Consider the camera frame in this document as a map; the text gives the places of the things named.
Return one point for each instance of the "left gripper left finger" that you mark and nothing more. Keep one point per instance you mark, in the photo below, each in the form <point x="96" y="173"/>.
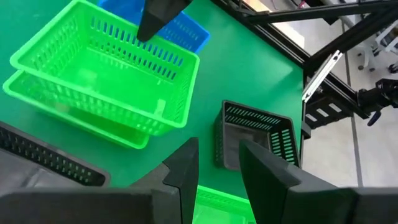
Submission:
<point x="183" y="180"/>

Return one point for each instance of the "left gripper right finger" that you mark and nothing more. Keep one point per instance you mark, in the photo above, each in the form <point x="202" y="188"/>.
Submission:
<point x="280" y="193"/>

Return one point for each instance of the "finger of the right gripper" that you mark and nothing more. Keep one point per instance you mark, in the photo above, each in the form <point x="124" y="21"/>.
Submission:
<point x="155" y="18"/>

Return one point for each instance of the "blue plastic slotted basket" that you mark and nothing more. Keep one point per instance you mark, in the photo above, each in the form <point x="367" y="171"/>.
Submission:
<point x="186" y="31"/>

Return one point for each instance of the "black plastic slotted basket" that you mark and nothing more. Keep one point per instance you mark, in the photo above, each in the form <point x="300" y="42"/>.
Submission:
<point x="242" y="143"/>
<point x="18" y="174"/>

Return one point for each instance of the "green plastic slotted basket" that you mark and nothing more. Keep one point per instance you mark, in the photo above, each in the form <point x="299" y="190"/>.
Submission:
<point x="217" y="205"/>
<point x="109" y="77"/>
<point x="124" y="139"/>

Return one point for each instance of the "light wooden table board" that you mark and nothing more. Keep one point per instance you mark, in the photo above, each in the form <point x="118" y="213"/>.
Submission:
<point x="280" y="28"/>

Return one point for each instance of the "white wheeled stand base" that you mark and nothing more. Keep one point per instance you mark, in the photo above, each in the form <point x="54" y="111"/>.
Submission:
<point x="385" y="37"/>

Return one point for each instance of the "long white metal bracket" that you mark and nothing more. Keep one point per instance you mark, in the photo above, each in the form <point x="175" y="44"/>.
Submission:
<point x="323" y="73"/>

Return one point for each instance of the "black clamp mount blue knob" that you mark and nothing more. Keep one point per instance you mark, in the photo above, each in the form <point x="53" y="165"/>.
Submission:
<point x="376" y="93"/>

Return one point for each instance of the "black aluminium table frame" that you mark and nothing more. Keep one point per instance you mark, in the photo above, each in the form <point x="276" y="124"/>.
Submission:
<point x="357" y="34"/>

